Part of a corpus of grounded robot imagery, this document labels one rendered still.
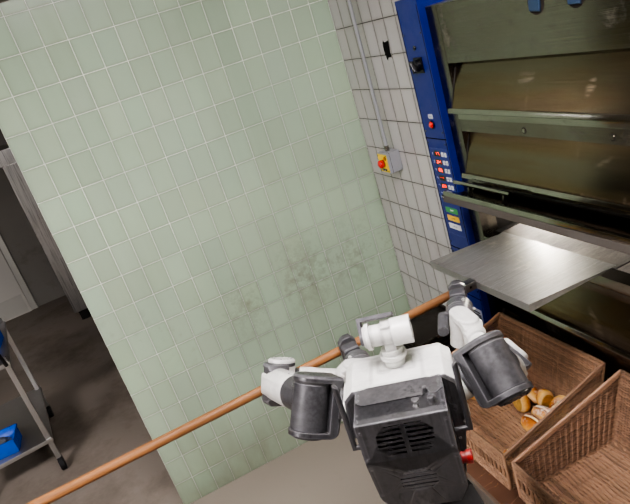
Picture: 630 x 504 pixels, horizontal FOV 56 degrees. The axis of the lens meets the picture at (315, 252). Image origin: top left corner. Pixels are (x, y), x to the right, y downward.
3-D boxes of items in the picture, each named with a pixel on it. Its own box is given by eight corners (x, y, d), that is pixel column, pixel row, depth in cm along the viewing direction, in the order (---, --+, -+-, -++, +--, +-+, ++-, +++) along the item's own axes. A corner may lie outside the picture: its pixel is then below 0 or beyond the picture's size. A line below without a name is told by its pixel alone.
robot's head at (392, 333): (417, 355, 136) (408, 322, 133) (374, 364, 138) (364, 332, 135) (415, 340, 142) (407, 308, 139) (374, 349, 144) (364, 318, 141)
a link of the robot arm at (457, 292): (441, 282, 203) (441, 299, 192) (470, 277, 200) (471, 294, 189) (449, 314, 207) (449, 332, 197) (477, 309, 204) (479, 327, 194)
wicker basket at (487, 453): (510, 363, 263) (499, 309, 253) (618, 425, 213) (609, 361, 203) (419, 414, 250) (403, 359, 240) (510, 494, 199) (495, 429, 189)
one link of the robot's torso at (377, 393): (511, 519, 129) (478, 383, 117) (359, 541, 135) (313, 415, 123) (486, 429, 156) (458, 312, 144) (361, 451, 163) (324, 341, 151)
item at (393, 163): (393, 166, 297) (388, 147, 294) (403, 169, 288) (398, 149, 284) (380, 172, 295) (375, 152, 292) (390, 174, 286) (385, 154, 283)
